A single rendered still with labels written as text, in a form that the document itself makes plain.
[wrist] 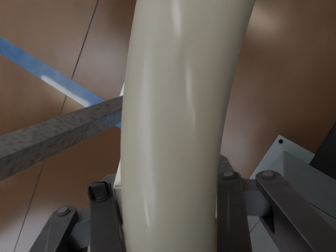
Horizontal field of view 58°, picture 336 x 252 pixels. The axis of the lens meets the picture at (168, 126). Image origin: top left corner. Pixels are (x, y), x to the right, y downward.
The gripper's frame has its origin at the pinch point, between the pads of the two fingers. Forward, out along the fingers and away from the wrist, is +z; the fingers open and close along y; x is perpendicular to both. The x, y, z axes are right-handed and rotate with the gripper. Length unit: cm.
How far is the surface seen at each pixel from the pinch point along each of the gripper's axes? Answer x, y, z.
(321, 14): 4, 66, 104
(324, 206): -55, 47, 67
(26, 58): 6, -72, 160
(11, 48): 13, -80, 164
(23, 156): -17, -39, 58
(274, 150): -50, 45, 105
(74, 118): -15, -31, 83
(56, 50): 7, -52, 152
